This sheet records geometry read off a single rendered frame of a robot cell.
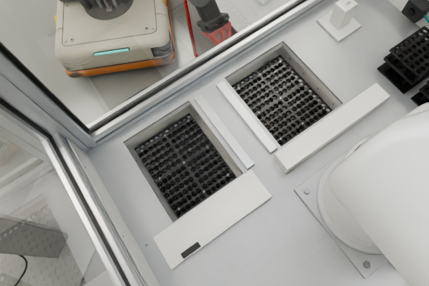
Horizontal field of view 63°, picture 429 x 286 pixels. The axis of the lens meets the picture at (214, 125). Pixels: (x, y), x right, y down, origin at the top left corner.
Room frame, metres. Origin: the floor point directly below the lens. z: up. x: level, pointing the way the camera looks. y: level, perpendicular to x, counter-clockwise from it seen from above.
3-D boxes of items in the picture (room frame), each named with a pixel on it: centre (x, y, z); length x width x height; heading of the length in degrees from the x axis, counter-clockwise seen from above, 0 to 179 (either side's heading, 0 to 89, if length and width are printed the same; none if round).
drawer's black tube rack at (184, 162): (0.28, 0.09, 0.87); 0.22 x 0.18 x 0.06; 26
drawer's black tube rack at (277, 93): (0.42, -0.19, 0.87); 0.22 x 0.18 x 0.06; 26
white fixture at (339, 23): (0.60, -0.39, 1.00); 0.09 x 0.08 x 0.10; 26
